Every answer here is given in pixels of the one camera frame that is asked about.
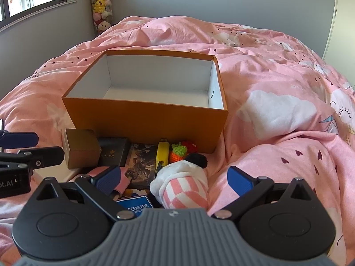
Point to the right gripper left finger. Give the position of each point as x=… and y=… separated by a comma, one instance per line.
x=99, y=199

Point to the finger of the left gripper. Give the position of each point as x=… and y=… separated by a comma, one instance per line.
x=15, y=140
x=36, y=158

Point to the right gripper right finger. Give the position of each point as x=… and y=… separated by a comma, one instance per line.
x=250, y=191

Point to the white box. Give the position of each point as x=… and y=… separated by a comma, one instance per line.
x=60, y=172

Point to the pink card holder wallet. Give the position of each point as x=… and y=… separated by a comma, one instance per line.
x=122, y=178

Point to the bear plush with blue tag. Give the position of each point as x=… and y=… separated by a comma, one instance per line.
x=136, y=203

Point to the black box gold lettering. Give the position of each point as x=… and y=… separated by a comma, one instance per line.
x=114, y=151

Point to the small gold gift box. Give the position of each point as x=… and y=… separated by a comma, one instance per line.
x=81, y=148

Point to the illustrated card pack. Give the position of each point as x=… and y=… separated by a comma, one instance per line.
x=141, y=165

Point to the yellow tape measure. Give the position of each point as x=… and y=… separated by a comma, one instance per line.
x=162, y=154

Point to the white dog plush striped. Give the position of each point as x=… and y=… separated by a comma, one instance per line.
x=182, y=184

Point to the crocheted orange green carrot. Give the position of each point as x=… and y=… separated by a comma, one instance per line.
x=178, y=152

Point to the white bedroom door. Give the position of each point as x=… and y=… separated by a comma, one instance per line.
x=339, y=51

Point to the pink patterned duvet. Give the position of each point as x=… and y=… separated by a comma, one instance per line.
x=290, y=113

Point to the orange cardboard storage box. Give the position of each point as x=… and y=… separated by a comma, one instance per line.
x=147, y=95

